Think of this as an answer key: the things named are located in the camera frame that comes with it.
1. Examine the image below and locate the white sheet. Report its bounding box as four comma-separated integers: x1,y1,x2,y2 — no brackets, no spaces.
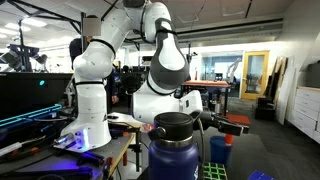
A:
108,112,145,130

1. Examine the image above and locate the blue metal rail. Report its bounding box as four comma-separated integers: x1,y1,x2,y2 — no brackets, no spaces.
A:
0,103,64,129

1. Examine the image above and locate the red floor mat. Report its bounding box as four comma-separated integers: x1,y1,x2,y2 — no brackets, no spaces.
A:
225,113,252,126

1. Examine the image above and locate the blue puzzle cube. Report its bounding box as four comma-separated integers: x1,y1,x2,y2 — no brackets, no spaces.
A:
247,169,277,180

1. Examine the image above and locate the black box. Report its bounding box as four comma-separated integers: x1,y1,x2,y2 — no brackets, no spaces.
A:
305,60,320,89

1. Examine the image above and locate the yellow framed door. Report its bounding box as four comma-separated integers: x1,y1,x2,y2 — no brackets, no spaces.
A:
240,50,270,101

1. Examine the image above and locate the person in dark jacket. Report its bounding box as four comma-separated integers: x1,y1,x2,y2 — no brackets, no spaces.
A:
68,14,120,105

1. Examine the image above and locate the dark blue cup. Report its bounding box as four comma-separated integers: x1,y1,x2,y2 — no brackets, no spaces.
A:
209,134,233,168

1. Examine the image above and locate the black tripod light rig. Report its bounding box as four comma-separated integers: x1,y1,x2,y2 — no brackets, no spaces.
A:
0,44,48,73

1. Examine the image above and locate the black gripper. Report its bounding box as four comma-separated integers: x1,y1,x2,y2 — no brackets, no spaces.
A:
190,109,250,137

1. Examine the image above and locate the black monitor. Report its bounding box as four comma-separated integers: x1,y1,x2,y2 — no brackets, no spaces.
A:
0,71,75,119

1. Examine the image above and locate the black floor crate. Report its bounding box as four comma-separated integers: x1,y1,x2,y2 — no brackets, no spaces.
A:
254,95,278,122

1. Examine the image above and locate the black overhead frame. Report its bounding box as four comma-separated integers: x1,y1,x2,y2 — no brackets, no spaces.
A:
7,0,121,73

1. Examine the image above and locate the white drawer cabinet wood top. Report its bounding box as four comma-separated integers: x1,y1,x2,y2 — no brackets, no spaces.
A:
288,85,320,145

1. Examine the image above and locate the navy water bottle black lid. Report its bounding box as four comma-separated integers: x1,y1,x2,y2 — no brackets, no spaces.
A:
147,111,201,180

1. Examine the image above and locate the green grid rack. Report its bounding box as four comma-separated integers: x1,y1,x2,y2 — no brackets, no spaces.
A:
202,161,230,180

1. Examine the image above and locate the grey robot mounting table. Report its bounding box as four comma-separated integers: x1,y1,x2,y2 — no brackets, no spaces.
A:
0,131,138,180

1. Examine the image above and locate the orange top table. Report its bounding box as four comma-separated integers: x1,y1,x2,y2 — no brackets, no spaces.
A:
181,79,232,117

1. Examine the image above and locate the stack of leaning boards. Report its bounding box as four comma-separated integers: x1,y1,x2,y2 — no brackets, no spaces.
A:
265,55,296,126

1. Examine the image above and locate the black clamp handle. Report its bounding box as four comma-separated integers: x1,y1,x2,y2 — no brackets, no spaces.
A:
76,151,106,168

